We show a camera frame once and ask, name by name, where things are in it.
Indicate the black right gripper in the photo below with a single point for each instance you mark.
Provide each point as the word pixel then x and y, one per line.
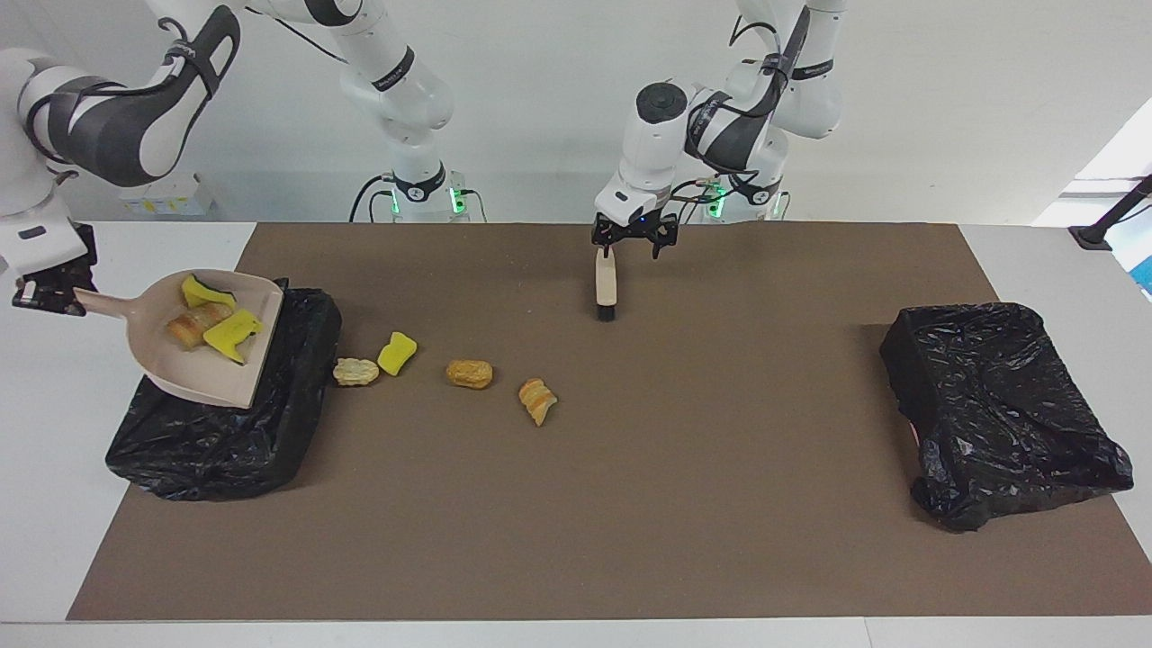
pixel 83 256

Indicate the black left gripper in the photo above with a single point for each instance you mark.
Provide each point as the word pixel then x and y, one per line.
pixel 639 225

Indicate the beige hand brush black bristles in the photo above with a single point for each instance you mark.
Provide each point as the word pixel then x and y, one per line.
pixel 607 283

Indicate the pale ridged bread chunk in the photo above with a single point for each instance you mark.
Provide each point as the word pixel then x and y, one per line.
pixel 191 326

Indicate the beige plastic dustpan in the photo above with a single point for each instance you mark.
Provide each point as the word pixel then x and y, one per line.
pixel 180 373

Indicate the yellow sponge piece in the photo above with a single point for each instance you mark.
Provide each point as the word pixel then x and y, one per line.
pixel 396 354
pixel 232 333
pixel 202 292

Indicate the striped croissant piece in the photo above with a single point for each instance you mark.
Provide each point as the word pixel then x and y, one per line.
pixel 537 400

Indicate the brown peanut-shaped pastry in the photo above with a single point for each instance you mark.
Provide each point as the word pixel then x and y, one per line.
pixel 470 374

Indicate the pale bread piece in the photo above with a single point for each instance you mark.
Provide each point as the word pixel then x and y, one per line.
pixel 355 372

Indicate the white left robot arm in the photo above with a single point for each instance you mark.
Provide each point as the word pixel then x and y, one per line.
pixel 666 135

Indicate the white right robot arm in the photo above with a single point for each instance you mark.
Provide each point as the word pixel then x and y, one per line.
pixel 135 135

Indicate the black bag-lined bin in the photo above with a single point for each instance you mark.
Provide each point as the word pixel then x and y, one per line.
pixel 1008 405
pixel 225 450

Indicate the brown table mat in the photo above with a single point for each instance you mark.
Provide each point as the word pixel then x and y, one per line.
pixel 576 558

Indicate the blue object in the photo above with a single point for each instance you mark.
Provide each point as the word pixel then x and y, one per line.
pixel 1145 274

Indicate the white wall box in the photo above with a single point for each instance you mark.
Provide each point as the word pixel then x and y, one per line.
pixel 175 196

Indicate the black camera stand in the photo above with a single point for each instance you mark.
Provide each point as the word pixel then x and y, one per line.
pixel 1102 229

